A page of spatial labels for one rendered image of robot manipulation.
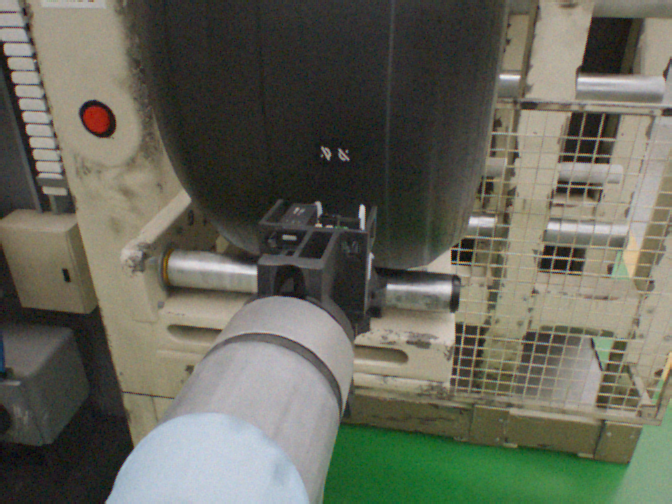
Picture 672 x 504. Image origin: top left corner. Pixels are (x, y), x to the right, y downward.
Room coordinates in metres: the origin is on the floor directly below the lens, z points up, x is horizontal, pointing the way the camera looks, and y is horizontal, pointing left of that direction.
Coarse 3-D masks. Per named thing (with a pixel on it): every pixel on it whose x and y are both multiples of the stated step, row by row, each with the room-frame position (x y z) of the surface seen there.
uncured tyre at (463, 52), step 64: (192, 0) 0.44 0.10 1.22; (256, 0) 0.44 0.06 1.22; (320, 0) 0.43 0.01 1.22; (384, 0) 0.42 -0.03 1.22; (448, 0) 0.42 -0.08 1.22; (192, 64) 0.44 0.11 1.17; (256, 64) 0.43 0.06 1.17; (320, 64) 0.42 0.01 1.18; (384, 64) 0.42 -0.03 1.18; (448, 64) 0.42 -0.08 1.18; (192, 128) 0.45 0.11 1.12; (256, 128) 0.44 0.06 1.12; (320, 128) 0.43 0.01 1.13; (384, 128) 0.42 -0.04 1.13; (448, 128) 0.42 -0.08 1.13; (192, 192) 0.49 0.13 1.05; (256, 192) 0.46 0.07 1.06; (320, 192) 0.44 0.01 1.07; (384, 192) 0.43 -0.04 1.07; (448, 192) 0.44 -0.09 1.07; (384, 256) 0.49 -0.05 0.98
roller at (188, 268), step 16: (176, 256) 0.59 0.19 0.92; (192, 256) 0.59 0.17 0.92; (208, 256) 0.59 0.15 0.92; (224, 256) 0.59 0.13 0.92; (240, 256) 0.59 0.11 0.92; (256, 256) 0.59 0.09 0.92; (176, 272) 0.58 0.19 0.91; (192, 272) 0.57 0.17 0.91; (208, 272) 0.57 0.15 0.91; (224, 272) 0.57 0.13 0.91; (240, 272) 0.57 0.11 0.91; (256, 272) 0.56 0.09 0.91; (384, 272) 0.55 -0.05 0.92; (400, 272) 0.55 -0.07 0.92; (416, 272) 0.55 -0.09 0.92; (432, 272) 0.55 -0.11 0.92; (208, 288) 0.57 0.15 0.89; (224, 288) 0.57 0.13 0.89; (240, 288) 0.56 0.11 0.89; (256, 288) 0.56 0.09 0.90; (400, 288) 0.53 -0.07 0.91; (416, 288) 0.53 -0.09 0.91; (432, 288) 0.53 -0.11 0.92; (448, 288) 0.53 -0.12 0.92; (400, 304) 0.53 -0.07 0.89; (416, 304) 0.53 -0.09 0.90; (432, 304) 0.52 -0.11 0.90; (448, 304) 0.52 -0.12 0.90
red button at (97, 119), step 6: (90, 108) 0.67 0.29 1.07; (96, 108) 0.67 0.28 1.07; (90, 114) 0.67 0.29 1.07; (96, 114) 0.66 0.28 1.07; (102, 114) 0.66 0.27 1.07; (90, 120) 0.67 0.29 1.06; (96, 120) 0.66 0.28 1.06; (102, 120) 0.66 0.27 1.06; (108, 120) 0.66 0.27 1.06; (90, 126) 0.67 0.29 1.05; (96, 126) 0.66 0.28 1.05; (102, 126) 0.66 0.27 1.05; (108, 126) 0.67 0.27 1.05
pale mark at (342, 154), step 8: (320, 144) 0.43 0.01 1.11; (328, 144) 0.43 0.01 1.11; (336, 144) 0.43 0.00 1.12; (344, 144) 0.43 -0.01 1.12; (352, 144) 0.42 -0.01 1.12; (320, 152) 0.43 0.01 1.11; (328, 152) 0.43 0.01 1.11; (336, 152) 0.43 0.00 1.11; (344, 152) 0.43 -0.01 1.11; (352, 152) 0.43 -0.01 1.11; (320, 160) 0.43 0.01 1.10; (328, 160) 0.43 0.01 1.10; (336, 160) 0.43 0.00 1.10; (344, 160) 0.43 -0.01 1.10; (352, 160) 0.43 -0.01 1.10
